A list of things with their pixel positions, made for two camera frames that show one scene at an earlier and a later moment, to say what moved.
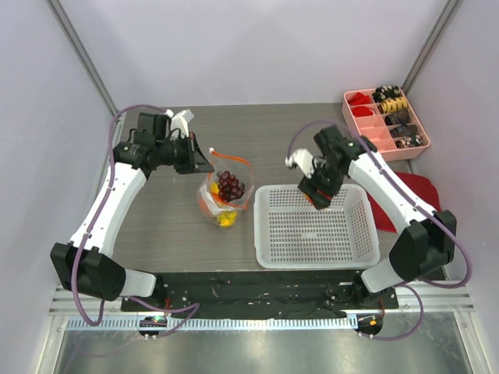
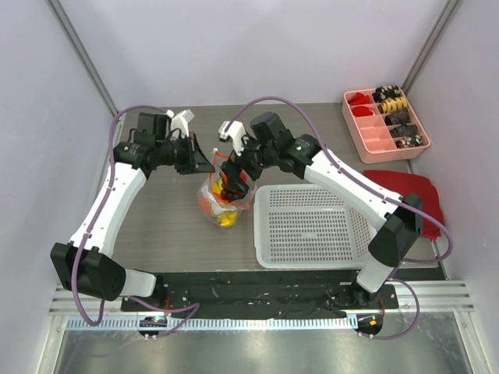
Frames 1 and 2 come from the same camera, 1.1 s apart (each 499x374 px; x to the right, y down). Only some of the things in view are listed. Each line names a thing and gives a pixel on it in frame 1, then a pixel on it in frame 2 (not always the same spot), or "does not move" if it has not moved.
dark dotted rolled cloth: (408, 142) does not move
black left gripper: (196, 161) does not move
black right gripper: (317, 188) to (236, 176)
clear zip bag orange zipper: (224, 195) does not move
